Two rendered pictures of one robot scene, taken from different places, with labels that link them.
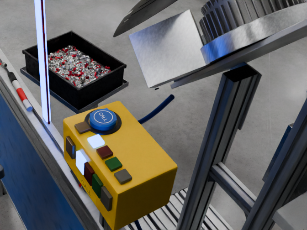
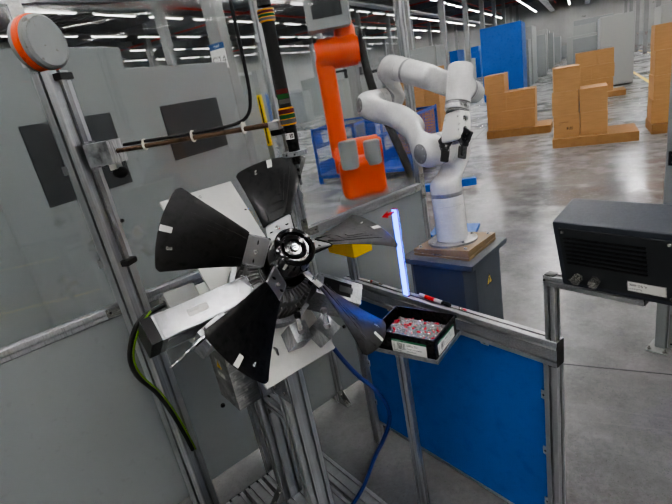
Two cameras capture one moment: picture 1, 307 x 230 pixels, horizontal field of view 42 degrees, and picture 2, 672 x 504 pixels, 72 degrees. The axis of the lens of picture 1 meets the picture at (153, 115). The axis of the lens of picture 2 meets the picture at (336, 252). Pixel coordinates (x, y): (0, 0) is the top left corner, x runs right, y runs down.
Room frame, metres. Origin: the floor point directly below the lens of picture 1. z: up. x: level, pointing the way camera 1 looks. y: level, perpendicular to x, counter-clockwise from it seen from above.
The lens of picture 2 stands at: (2.16, 0.15, 1.61)
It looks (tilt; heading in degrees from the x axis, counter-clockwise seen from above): 20 degrees down; 185
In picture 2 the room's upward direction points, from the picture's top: 11 degrees counter-clockwise
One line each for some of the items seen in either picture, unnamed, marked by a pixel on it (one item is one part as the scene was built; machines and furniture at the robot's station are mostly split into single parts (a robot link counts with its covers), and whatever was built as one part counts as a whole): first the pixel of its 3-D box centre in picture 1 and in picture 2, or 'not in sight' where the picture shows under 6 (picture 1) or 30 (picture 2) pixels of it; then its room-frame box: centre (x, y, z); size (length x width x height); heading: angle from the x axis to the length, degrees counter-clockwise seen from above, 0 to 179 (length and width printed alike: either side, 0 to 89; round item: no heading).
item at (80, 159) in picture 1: (81, 162); not in sight; (0.38, 0.09, 1.04); 0.02 x 0.01 x 0.03; 41
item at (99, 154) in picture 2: not in sight; (104, 153); (0.72, -0.64, 1.54); 0.10 x 0.07 x 0.09; 76
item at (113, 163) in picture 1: (113, 164); not in sight; (0.36, 0.04, 1.08); 0.02 x 0.02 x 0.01; 41
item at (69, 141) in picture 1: (70, 147); not in sight; (0.40, 0.11, 1.04); 0.02 x 0.01 x 0.03; 41
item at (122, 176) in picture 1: (123, 176); not in sight; (0.34, 0.03, 1.08); 0.02 x 0.02 x 0.01; 41
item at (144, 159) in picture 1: (116, 164); (348, 242); (0.40, 0.04, 1.02); 0.16 x 0.10 x 0.11; 41
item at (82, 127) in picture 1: (82, 127); not in sight; (0.41, 0.10, 1.08); 0.02 x 0.02 x 0.01; 41
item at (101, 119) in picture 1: (103, 120); not in sight; (0.44, 0.07, 1.08); 0.04 x 0.04 x 0.02
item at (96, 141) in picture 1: (96, 141); not in sight; (0.39, 0.07, 1.08); 0.02 x 0.02 x 0.01; 41
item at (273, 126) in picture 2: not in sight; (288, 137); (0.86, -0.04, 1.50); 0.09 x 0.07 x 0.10; 76
